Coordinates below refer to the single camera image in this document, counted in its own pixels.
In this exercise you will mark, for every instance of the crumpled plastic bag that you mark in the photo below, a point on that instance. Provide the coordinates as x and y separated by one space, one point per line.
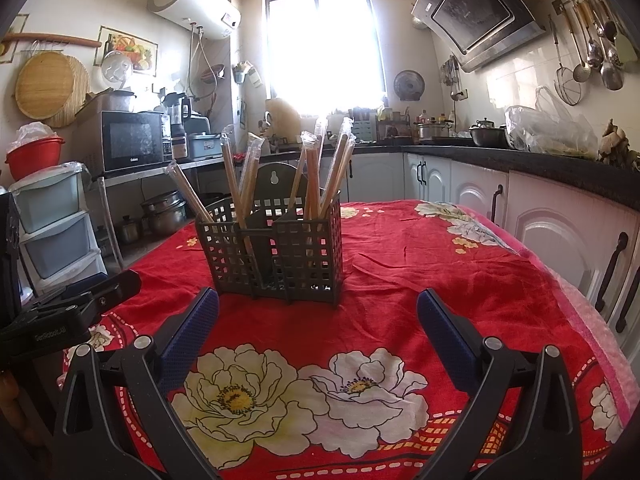
35 131

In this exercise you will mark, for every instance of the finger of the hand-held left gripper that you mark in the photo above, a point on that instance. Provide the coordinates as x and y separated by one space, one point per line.
87 281
115 292

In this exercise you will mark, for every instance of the steel pot with lid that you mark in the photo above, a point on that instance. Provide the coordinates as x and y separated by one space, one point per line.
487 135

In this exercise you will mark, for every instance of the black microwave oven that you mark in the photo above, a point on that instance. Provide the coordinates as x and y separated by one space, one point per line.
132 141

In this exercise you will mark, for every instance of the hanging kitchen tools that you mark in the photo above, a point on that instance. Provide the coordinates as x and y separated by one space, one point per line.
450 75

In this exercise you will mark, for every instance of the fruit wall poster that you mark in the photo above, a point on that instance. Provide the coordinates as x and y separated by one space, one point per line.
132 50

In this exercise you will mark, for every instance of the metal shelf table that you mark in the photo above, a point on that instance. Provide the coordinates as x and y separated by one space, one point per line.
150 169

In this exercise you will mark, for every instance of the steel slotted ladle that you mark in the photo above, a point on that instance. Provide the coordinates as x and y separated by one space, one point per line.
581 72

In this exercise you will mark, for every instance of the green spatula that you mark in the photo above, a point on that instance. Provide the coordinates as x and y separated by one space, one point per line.
625 45

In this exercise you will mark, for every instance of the large steel ladle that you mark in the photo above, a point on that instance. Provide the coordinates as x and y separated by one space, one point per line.
612 77

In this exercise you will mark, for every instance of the ginger roots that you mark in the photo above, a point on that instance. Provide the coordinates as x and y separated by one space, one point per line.
617 145

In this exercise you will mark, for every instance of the black kitchen countertop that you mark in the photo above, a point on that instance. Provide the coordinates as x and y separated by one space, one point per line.
550 165

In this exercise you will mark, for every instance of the white wall socket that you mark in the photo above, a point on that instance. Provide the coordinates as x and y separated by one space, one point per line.
460 95

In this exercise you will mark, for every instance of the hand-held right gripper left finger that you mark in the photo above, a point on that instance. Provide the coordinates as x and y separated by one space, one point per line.
192 330

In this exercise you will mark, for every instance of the small white fan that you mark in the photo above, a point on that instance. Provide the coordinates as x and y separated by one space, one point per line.
117 70

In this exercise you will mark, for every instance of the steel stockpot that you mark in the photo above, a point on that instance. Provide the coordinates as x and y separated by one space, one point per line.
165 215

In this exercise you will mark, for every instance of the black range hood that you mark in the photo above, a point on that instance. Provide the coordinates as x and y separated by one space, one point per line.
475 15

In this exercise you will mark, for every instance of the wooden cutting board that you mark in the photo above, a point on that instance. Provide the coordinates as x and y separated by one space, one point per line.
282 120

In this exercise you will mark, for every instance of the plastic drawer cabinet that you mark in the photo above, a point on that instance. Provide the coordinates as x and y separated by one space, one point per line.
55 235

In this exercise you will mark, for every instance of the red floral tablecloth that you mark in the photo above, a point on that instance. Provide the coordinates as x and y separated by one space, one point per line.
400 270

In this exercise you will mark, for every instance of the kitchen window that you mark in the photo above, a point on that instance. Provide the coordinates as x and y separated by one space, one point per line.
325 45

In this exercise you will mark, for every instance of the white water heater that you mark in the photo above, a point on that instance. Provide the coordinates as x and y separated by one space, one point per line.
192 2

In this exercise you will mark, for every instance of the red bucket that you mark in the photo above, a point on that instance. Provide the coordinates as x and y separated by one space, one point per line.
35 160

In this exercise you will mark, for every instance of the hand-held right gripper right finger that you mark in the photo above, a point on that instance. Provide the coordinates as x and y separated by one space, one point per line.
445 332

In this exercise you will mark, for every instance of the green plastic utensil basket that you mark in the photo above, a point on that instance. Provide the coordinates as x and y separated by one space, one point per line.
280 197

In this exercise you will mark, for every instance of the bunch of chopsticks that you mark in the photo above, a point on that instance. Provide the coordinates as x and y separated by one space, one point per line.
312 185

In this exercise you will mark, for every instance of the grey countertop appliance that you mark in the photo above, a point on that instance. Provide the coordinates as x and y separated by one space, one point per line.
205 149

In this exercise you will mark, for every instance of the black blender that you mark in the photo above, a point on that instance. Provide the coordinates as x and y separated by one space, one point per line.
176 115

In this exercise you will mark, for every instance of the clear plastic bag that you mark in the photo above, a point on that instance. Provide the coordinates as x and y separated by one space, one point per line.
550 130

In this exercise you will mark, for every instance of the wooden rolling pin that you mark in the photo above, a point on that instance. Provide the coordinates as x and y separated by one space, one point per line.
55 39

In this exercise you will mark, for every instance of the white wall holder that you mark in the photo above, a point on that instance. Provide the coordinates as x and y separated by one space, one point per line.
245 72

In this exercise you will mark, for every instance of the round bamboo tray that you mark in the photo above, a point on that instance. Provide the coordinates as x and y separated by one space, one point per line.
47 87

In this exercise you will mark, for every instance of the person's left hand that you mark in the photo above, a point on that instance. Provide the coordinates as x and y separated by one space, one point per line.
9 400

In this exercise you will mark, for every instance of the steel pressure cooker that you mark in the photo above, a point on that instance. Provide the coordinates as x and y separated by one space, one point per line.
432 131

